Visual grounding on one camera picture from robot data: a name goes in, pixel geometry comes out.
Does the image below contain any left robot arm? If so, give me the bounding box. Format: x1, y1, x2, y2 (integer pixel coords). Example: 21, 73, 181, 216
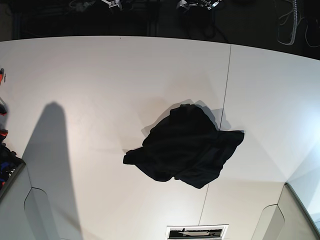
176, 0, 222, 11

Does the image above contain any grey left corner panel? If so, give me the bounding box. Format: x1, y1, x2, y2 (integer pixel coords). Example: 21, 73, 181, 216
0, 165, 60, 240

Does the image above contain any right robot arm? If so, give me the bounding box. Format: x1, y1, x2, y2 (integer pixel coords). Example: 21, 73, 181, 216
101, 0, 123, 11

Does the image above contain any pile of orange black tools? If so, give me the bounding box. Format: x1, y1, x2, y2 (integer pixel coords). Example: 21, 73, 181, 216
0, 68, 20, 190

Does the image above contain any black t-shirt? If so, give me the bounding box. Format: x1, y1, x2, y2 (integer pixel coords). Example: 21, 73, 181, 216
123, 104, 245, 189

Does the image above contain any white cable bundle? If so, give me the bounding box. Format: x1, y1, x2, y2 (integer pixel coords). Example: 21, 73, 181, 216
276, 0, 320, 48

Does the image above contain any printed paper sheet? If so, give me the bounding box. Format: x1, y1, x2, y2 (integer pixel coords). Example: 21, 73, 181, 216
165, 224, 229, 240

